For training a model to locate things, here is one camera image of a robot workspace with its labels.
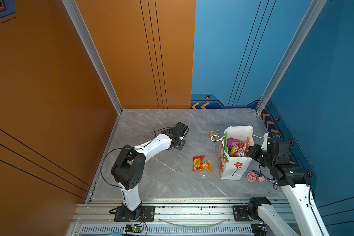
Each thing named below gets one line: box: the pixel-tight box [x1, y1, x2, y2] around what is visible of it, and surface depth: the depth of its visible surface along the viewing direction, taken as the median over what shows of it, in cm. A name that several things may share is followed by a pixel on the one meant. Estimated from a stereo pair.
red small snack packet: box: [192, 155, 206, 172], surface depth 90 cm
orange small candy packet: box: [199, 160, 213, 172], surface depth 90 cm
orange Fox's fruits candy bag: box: [235, 136, 251, 158], surface depth 76 cm
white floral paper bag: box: [218, 125, 255, 181], surface depth 79 cm
